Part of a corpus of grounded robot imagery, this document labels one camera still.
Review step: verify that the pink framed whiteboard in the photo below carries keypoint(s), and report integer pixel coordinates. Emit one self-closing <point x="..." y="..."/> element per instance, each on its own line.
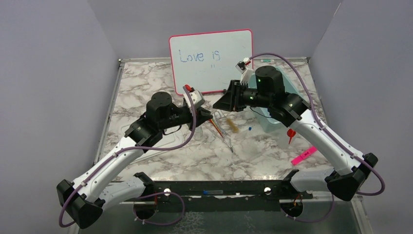
<point x="207" y="61"/>

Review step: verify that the white bin lid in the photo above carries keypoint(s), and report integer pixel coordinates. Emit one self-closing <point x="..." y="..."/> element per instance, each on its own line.
<point x="174" y="137"/>

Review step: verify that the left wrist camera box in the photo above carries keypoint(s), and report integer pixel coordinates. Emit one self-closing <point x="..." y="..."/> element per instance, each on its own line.
<point x="195" y="97"/>

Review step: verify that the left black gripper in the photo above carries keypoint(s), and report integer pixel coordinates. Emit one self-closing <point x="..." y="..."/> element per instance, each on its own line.
<point x="201" y="115"/>

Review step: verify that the red yellow pipette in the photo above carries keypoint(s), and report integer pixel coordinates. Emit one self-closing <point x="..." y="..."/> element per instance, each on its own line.
<point x="216" y="127"/>

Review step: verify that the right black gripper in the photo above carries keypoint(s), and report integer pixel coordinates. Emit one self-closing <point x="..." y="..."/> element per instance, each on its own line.
<point x="230" y="101"/>

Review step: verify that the red plastic funnel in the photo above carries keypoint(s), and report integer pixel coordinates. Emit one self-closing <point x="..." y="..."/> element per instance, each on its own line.
<point x="290" y="134"/>

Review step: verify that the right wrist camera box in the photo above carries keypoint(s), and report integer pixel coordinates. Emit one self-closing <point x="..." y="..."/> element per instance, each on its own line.
<point x="245" y="70"/>

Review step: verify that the pink highlighter marker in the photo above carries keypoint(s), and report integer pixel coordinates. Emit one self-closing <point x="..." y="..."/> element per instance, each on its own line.
<point x="303" y="156"/>

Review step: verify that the brown test tube brush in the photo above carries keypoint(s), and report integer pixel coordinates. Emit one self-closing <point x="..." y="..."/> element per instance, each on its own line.
<point x="232" y="125"/>

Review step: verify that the black front mounting rail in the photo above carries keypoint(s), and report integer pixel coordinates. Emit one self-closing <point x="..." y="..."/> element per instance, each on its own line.
<point x="181" y="197"/>

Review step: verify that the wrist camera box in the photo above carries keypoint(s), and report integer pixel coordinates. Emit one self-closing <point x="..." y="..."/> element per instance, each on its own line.
<point x="195" y="97"/>
<point x="245" y="70"/>

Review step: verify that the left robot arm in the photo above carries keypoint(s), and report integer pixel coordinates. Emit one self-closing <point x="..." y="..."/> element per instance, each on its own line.
<point x="84" y="199"/>

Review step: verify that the teal plastic bin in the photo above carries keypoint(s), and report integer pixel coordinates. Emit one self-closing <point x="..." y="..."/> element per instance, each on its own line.
<point x="268" y="124"/>

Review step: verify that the small glass beaker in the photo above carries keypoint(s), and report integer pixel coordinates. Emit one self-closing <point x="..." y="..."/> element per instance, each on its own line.
<point x="198" y="134"/>

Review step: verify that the clear plastic flask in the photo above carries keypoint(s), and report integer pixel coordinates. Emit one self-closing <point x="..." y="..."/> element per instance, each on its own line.
<point x="283" y="139"/>

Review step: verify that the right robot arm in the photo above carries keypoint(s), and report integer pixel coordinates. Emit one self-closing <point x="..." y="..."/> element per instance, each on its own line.
<point x="350" y="168"/>

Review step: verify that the metal test tube clamp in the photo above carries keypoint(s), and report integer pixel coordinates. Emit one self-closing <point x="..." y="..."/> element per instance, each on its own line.
<point x="218" y="117"/>

